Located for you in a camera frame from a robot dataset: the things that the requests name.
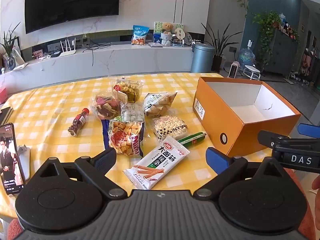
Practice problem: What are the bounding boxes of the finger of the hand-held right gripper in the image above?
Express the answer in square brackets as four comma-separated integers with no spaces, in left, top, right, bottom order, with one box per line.
[257,130,292,151]
[297,123,320,139]

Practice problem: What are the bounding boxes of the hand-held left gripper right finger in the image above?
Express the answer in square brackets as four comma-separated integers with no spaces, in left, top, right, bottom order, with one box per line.
[193,147,288,201]

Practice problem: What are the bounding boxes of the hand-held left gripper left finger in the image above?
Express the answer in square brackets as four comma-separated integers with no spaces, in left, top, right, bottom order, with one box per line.
[34,147,128,200]

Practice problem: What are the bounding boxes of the dark blue snack packet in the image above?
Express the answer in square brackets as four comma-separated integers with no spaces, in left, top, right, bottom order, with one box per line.
[101,119,111,151]

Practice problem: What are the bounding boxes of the orange cracker bag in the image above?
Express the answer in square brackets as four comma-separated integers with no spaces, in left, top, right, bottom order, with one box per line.
[108,119,145,158]

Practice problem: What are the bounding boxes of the green sausage stick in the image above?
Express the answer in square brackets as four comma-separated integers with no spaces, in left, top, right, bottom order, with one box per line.
[179,132,207,148]

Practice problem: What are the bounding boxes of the orange cardboard box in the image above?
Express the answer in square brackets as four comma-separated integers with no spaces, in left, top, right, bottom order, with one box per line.
[192,77,301,157]

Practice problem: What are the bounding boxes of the small red cap bottle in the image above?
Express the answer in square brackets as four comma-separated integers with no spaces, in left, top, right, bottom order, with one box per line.
[68,107,90,137]

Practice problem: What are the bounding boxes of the white gluten strip packet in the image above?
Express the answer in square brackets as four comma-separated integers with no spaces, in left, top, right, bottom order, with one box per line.
[123,135,190,190]

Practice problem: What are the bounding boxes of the clear white candy bag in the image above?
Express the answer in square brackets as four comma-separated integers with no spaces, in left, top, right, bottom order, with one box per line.
[120,102,145,123]

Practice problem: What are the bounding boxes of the dried fruit bag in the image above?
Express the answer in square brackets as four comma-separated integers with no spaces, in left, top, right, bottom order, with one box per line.
[90,93,122,120]

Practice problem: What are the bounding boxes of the checkered white puff bag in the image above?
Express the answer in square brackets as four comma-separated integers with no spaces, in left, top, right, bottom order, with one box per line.
[152,115,191,140]

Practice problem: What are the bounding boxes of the triangular chip bag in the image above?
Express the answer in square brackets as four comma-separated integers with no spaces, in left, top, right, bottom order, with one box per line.
[143,92,178,117]

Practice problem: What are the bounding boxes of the person's right hand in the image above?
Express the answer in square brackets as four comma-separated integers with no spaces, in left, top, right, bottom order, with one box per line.
[311,173,320,207]

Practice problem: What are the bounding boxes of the white round stool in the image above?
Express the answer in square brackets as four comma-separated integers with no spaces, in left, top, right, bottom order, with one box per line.
[243,65,262,80]

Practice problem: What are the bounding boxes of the yellow checkered tablecloth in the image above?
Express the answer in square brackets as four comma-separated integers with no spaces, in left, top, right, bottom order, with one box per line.
[0,73,277,220]

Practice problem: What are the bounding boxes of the white phone stand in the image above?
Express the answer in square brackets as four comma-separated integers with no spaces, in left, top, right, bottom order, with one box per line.
[17,145,31,180]

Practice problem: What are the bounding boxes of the grey drawer cabinet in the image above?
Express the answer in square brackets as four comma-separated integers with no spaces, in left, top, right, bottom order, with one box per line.
[264,29,299,78]

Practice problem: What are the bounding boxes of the water jug with pump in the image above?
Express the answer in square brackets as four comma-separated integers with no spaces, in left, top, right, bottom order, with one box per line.
[237,40,256,69]

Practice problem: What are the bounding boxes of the tall leafy potted plant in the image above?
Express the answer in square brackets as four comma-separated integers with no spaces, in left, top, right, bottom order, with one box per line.
[201,23,244,72]

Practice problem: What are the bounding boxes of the black smartphone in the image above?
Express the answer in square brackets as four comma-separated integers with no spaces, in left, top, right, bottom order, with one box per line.
[0,123,26,195]

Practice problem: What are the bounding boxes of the grey blue trash can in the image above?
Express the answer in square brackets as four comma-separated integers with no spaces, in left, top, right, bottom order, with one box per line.
[191,42,215,73]

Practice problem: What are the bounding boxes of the black notebook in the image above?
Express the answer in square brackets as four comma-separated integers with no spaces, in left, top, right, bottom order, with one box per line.
[0,107,13,124]

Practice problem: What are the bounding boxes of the white router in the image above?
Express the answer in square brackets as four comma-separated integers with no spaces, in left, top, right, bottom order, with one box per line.
[59,38,77,57]

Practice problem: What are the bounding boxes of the trailing pothos plant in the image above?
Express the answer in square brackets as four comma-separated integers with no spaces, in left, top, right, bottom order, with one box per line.
[252,11,282,63]

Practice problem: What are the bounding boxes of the pink box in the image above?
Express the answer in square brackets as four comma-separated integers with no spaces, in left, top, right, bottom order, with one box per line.
[0,84,8,104]

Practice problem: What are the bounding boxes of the blue snack bag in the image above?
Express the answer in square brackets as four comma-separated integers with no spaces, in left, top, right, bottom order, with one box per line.
[132,25,150,46]

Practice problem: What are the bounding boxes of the round paper fan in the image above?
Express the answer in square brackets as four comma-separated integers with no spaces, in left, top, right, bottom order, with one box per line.
[174,27,186,46]

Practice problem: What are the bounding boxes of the teddy bear bouquet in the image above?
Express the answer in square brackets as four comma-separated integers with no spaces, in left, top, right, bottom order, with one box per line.
[160,23,175,47]

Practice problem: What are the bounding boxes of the grass plant in vase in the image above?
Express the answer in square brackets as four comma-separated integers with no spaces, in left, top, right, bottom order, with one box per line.
[0,22,22,70]

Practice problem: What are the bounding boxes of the black cable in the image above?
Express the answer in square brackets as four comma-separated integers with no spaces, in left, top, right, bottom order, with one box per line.
[82,40,113,67]

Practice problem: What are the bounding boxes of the wall television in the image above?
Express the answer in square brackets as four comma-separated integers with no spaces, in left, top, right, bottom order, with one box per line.
[24,0,121,34]

